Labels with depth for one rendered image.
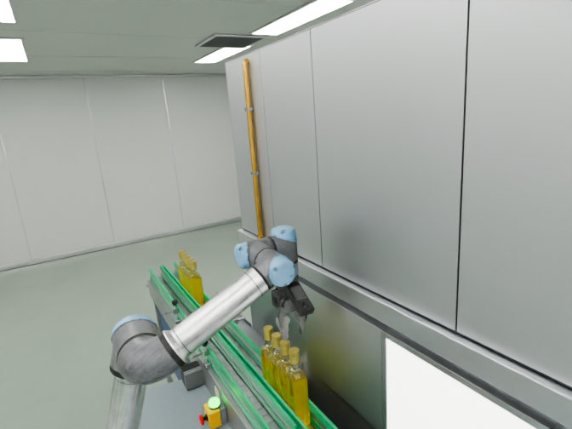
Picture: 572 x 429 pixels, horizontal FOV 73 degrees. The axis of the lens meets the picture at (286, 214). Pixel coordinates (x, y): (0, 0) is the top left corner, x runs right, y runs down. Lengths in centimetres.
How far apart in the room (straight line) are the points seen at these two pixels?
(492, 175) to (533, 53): 21
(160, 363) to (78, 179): 598
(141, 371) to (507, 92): 93
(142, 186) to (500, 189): 647
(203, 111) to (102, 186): 212
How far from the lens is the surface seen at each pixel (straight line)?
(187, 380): 188
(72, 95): 683
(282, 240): 114
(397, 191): 97
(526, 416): 92
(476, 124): 83
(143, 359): 99
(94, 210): 692
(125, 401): 118
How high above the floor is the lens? 189
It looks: 14 degrees down
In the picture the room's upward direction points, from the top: 4 degrees counter-clockwise
